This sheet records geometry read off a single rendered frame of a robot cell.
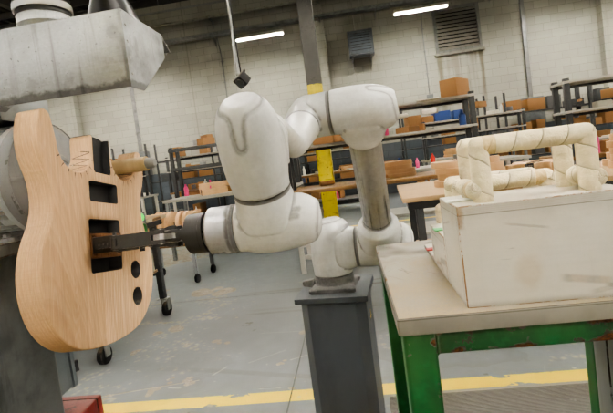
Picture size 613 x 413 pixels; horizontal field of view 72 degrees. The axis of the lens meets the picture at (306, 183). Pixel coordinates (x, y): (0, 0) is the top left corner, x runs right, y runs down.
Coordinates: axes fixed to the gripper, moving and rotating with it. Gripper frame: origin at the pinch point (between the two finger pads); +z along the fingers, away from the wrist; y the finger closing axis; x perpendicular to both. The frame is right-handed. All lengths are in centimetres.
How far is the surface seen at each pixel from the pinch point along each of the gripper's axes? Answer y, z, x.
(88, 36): -8.4, -3.9, 37.8
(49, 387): 26, 34, -33
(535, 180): 11, -84, 2
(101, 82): -6.9, -5.1, 29.4
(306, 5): 638, -9, 408
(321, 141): 351, -22, 91
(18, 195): 0.7, 19.1, 12.2
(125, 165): 9.4, 0.7, 17.2
